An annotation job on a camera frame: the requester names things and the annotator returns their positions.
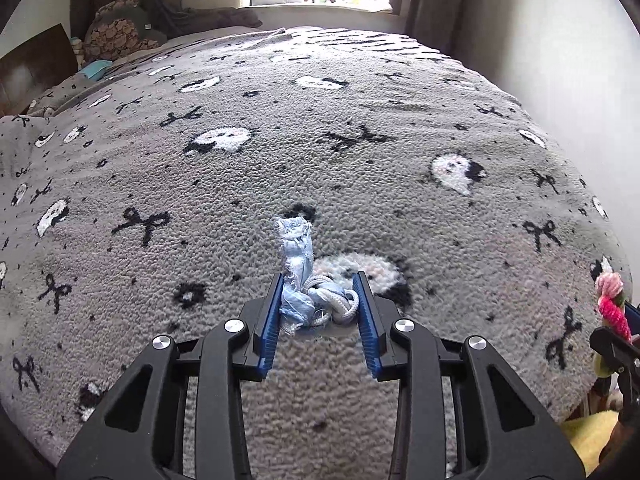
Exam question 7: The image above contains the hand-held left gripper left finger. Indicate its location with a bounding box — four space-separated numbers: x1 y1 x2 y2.
57 272 285 480

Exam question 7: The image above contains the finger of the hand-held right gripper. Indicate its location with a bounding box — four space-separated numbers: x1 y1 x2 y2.
590 327 640 411
624 302 640 346

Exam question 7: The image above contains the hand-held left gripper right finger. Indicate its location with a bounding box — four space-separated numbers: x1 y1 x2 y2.
352 272 585 480

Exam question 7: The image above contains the pink rope toy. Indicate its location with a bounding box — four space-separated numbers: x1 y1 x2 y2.
594 271 633 378

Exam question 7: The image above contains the light blue rope knot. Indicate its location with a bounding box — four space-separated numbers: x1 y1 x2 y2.
272 216 361 336

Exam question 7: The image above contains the yellow fluffy cloth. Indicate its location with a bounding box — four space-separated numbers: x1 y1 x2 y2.
562 410 623 462

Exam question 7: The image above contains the grey printed blanket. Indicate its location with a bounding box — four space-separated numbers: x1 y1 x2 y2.
0 25 633 480

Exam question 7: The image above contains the teal flat packet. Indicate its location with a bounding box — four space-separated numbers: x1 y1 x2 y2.
82 60 114 81

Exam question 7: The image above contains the brown patterned pillow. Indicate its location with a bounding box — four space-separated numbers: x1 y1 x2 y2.
82 0 168 63

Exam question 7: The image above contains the wooden headboard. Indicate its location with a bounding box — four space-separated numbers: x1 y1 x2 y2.
0 24 81 116

